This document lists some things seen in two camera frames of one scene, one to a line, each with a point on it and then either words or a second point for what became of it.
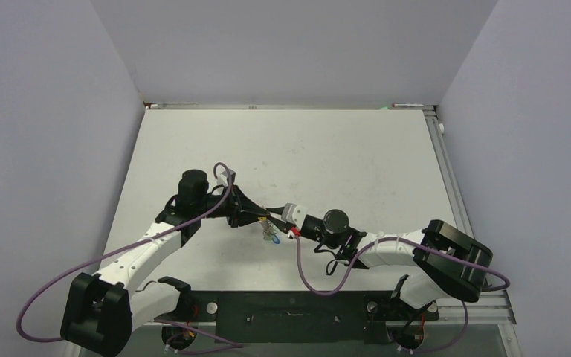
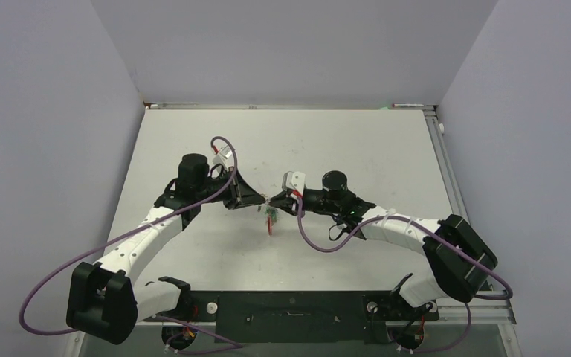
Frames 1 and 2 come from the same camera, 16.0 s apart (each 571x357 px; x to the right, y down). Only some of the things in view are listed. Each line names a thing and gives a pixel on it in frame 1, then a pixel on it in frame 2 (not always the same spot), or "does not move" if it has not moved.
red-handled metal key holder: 294,232 -> 270,222
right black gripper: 283,224 -> 285,200
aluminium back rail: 166,105 does not move
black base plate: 246,317 does not move
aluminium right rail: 449,172 does not move
